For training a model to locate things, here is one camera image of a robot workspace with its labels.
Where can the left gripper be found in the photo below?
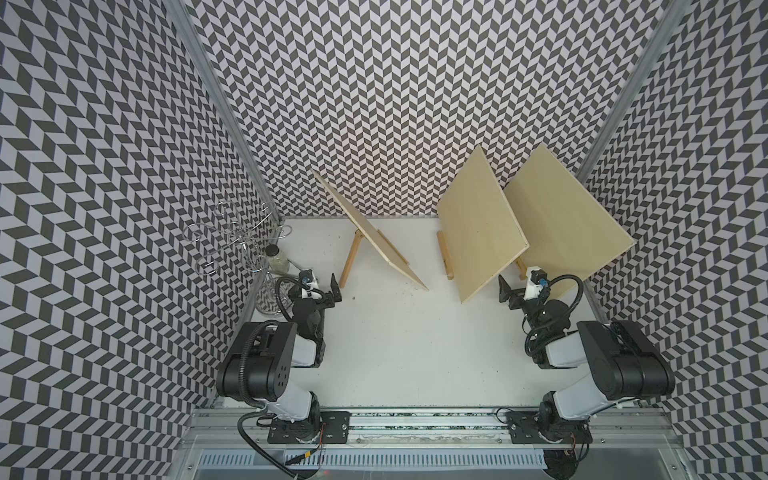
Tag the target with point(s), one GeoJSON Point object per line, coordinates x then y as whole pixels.
{"type": "Point", "coordinates": [327, 298]}

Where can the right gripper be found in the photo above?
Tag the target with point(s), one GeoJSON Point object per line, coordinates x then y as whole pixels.
{"type": "Point", "coordinates": [504, 290]}

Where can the wooden easel frame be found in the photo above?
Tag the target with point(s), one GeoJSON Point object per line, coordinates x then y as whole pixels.
{"type": "Point", "coordinates": [521, 267]}
{"type": "Point", "coordinates": [445, 255]}

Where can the plywood board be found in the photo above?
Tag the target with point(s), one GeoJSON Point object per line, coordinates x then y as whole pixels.
{"type": "Point", "coordinates": [482, 233]}
{"type": "Point", "coordinates": [370, 232]}
{"type": "Point", "coordinates": [569, 231]}

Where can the small wooden easel piece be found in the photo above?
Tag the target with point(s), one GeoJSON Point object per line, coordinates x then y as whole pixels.
{"type": "Point", "coordinates": [358, 237]}

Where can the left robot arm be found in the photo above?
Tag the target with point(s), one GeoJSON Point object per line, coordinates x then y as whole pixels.
{"type": "Point", "coordinates": [257, 368]}

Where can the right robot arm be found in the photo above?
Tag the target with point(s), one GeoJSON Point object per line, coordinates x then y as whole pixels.
{"type": "Point", "coordinates": [623, 364]}

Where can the metal tongs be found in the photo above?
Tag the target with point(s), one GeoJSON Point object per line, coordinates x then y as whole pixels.
{"type": "Point", "coordinates": [296, 265]}

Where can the glass spice jar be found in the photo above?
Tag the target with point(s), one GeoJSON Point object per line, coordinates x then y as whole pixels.
{"type": "Point", "coordinates": [277, 260]}

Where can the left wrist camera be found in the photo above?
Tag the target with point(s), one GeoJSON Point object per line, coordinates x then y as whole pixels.
{"type": "Point", "coordinates": [309, 286]}

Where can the wire mug tree stand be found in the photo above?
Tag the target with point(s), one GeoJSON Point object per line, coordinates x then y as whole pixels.
{"type": "Point", "coordinates": [228, 237]}

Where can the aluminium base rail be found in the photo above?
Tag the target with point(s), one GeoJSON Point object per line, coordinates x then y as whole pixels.
{"type": "Point", "coordinates": [413, 438]}

